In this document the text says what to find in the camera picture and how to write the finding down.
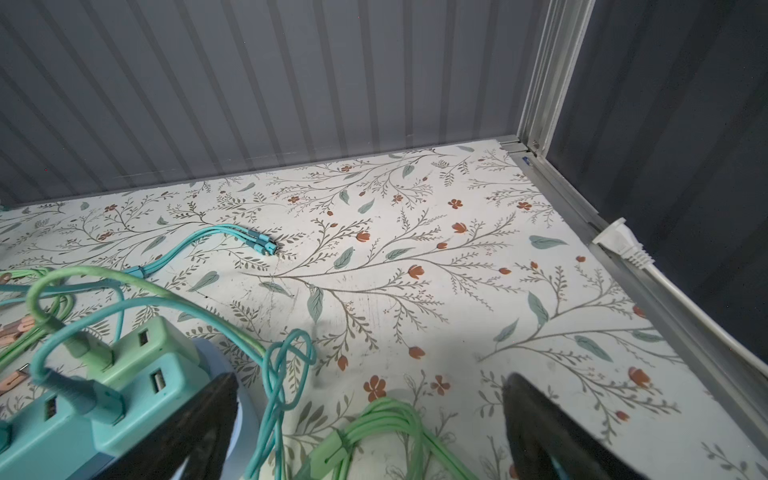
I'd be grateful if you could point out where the teal multi-head cable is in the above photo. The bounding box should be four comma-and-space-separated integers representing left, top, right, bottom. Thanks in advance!
0, 223, 280, 301

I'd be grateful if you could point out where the light green USB charger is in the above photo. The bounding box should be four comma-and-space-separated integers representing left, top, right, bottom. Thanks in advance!
86, 316, 201, 390

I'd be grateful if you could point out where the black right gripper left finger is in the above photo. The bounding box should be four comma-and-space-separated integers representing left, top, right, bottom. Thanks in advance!
95, 373, 238, 479

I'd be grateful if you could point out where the teal charging cable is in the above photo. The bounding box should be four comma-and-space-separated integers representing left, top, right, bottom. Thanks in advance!
28, 296, 318, 480

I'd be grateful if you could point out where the teal USB charger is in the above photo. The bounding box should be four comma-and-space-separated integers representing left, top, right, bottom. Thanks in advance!
1, 353, 210, 479

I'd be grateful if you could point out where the blue power strip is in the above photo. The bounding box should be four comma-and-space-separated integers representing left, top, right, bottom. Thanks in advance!
179, 337, 260, 480

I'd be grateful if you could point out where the white power plug cable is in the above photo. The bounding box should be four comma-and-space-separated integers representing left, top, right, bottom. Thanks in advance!
592, 217, 768, 379

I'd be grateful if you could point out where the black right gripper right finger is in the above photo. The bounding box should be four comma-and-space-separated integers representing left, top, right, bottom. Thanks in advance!
502, 373, 645, 480

